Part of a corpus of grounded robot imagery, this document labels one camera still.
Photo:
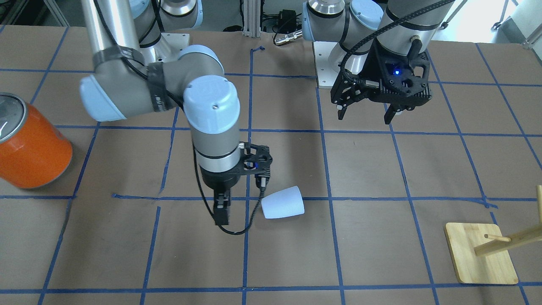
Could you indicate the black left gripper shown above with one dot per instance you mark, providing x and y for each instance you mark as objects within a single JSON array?
[{"x": 374, "y": 64}]

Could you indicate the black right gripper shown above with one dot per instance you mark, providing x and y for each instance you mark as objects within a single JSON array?
[{"x": 219, "y": 179}]

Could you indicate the light blue plastic cup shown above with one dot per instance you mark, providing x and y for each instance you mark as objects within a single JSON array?
[{"x": 284, "y": 203}]

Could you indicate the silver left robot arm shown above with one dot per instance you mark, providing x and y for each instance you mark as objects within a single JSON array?
[{"x": 383, "y": 45}]

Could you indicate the wooden mug stand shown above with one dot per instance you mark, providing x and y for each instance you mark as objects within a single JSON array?
[{"x": 480, "y": 251}]

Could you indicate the orange can with silver lid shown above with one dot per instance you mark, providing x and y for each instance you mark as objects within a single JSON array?
[{"x": 33, "y": 152}]

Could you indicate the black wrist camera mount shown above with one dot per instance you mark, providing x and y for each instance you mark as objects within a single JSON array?
[{"x": 255, "y": 160}]

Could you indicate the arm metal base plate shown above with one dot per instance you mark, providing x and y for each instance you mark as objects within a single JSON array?
[
  {"x": 327, "y": 57},
  {"x": 166, "y": 48}
]

